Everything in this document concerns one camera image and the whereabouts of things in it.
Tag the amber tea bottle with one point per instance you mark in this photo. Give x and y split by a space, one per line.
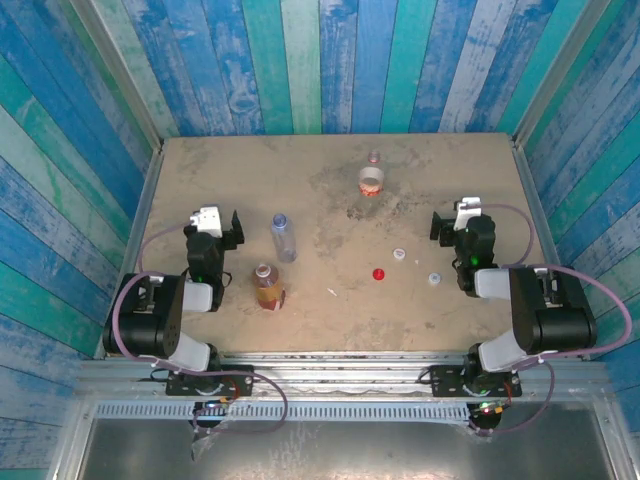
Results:
269 292

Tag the aluminium corner post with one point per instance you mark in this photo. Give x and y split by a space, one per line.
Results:
125 80
560 75

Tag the white cap red print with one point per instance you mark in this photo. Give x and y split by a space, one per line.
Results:
399 254

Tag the clear plastic bottle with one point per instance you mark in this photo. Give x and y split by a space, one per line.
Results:
284 242

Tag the steel sheet panel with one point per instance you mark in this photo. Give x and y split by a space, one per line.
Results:
350 450

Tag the controller board with LEDs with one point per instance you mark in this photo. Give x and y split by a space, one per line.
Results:
212 406
487 409

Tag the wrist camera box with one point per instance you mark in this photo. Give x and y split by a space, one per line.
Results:
466 212
206 219

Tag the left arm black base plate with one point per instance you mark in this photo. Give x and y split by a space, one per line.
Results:
240 381

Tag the white cap blue print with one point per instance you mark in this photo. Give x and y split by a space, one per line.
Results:
435 278

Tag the red bottle cap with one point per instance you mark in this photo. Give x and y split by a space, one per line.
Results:
379 274

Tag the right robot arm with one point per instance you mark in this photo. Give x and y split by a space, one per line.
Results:
555 320

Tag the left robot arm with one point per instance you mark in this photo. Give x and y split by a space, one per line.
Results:
145 320

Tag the aluminium rail frame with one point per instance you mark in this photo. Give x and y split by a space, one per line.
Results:
340 375

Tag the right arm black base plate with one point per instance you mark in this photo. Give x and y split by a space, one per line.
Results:
445 381

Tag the clear bottle red label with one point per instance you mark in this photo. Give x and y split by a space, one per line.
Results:
371 180

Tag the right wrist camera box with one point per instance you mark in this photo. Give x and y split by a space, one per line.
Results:
466 212

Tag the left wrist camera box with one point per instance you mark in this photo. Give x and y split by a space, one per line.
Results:
206 219

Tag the aluminium table side rail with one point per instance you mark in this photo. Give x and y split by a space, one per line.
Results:
135 235
535 200

